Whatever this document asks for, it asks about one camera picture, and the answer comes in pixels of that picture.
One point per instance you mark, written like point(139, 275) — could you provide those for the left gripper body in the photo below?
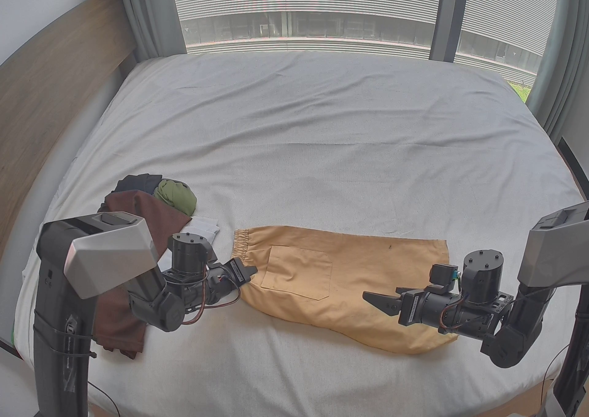
point(232, 277)

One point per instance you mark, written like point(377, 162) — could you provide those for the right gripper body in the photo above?
point(428, 309)

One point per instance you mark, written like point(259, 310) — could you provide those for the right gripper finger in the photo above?
point(386, 304)
point(405, 290)

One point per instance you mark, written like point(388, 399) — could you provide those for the mustard yellow shorts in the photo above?
point(368, 277)

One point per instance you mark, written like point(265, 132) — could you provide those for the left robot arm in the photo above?
point(60, 314)

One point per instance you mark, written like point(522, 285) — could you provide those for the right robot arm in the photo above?
point(483, 272)

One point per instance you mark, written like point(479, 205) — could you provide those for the bed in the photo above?
point(322, 130)

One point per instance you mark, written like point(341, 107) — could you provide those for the white garment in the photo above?
point(202, 226)

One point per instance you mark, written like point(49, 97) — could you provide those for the green garment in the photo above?
point(177, 196)

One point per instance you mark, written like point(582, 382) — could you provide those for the brown waffle garment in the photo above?
point(119, 327)

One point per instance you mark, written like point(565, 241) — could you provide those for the black garment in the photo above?
point(135, 184)

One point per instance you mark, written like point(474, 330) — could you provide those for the grey-green curtain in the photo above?
point(568, 38)
point(147, 1)

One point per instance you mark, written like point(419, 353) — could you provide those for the window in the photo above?
point(444, 1)

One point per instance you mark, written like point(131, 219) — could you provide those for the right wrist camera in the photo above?
point(442, 275)

